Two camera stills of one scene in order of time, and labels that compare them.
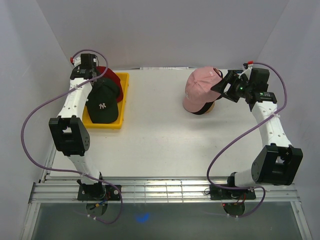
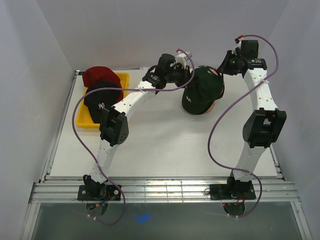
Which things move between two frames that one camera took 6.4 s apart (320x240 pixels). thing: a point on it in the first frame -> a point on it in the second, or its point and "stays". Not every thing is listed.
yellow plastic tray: (87, 120) stays
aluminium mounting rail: (149, 189) stays
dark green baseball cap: (101, 105) -> (204, 88)
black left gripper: (95, 71) -> (186, 73)
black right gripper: (230, 78) -> (223, 68)
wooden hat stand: (211, 108) stays
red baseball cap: (110, 75) stays
